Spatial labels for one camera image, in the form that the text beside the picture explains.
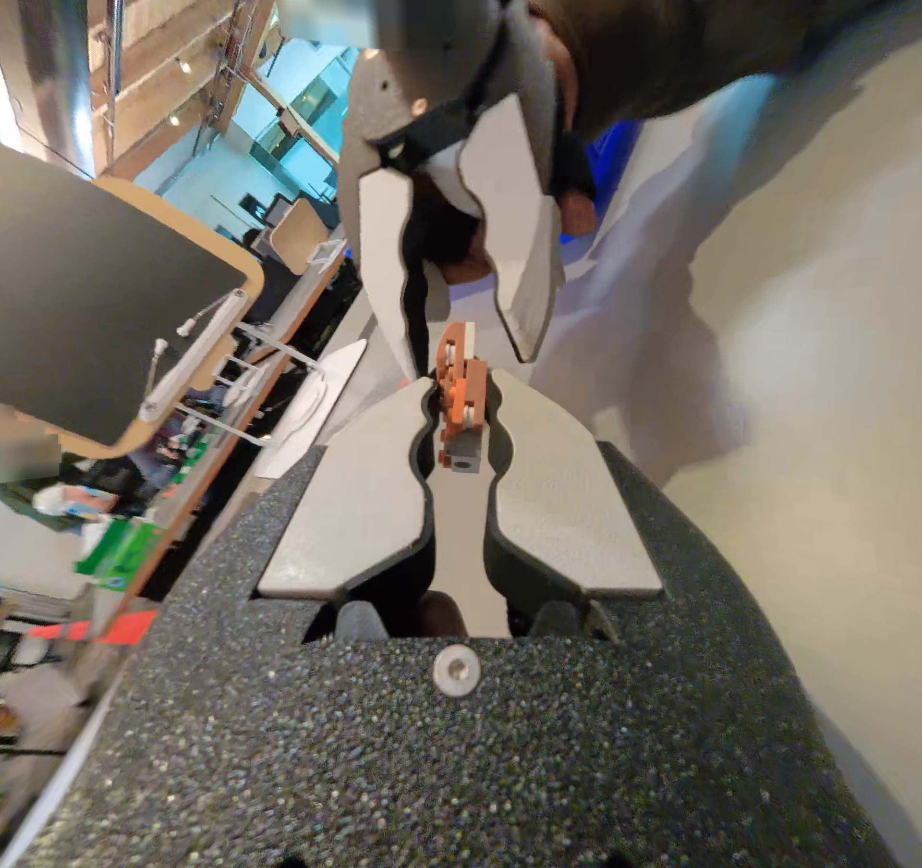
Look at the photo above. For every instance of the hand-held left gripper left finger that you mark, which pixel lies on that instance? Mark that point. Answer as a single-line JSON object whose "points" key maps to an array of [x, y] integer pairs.
{"points": [[346, 515]]}

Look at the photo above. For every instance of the person's right forearm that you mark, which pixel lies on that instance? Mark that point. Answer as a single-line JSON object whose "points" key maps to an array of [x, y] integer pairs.
{"points": [[684, 18]]}

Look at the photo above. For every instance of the blue plastic object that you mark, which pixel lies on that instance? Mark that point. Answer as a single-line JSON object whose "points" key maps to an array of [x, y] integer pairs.
{"points": [[612, 155]]}

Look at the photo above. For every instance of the silver spiral air duct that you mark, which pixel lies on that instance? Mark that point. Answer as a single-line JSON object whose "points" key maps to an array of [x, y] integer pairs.
{"points": [[54, 54]]}

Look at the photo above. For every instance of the black panel with wooden rim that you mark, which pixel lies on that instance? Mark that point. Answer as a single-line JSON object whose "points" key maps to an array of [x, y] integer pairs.
{"points": [[108, 291]]}

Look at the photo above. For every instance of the long wooden-edged table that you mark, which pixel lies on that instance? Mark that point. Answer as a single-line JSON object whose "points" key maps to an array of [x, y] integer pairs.
{"points": [[216, 464]]}

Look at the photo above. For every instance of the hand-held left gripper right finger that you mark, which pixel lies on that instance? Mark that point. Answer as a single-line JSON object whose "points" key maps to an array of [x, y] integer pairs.
{"points": [[569, 508]]}

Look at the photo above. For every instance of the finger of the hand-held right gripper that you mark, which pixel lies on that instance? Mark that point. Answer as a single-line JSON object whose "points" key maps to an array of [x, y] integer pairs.
{"points": [[518, 219], [382, 248]]}

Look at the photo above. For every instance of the orange brick plate assembly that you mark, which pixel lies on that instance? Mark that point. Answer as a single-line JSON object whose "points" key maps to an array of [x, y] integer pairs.
{"points": [[472, 392]]}

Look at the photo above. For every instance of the wooden chair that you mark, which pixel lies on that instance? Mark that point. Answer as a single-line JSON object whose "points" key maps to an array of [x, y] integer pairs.
{"points": [[299, 234]]}

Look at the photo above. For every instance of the grey desk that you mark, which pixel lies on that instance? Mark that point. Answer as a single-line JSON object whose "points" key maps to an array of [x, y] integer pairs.
{"points": [[792, 378]]}

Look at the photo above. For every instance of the white metal bracket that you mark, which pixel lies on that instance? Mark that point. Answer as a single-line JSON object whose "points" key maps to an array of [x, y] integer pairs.
{"points": [[193, 353]]}

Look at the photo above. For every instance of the white flat pad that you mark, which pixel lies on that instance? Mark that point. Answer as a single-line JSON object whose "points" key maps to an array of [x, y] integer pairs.
{"points": [[310, 407]]}

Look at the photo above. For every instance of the person's right hand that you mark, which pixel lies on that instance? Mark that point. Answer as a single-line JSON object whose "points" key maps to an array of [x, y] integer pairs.
{"points": [[580, 212]]}

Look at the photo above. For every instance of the green box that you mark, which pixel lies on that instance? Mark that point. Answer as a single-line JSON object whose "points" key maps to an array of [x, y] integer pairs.
{"points": [[119, 554]]}

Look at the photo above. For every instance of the red floor tape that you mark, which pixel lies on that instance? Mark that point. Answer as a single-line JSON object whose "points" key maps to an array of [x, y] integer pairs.
{"points": [[93, 627]]}

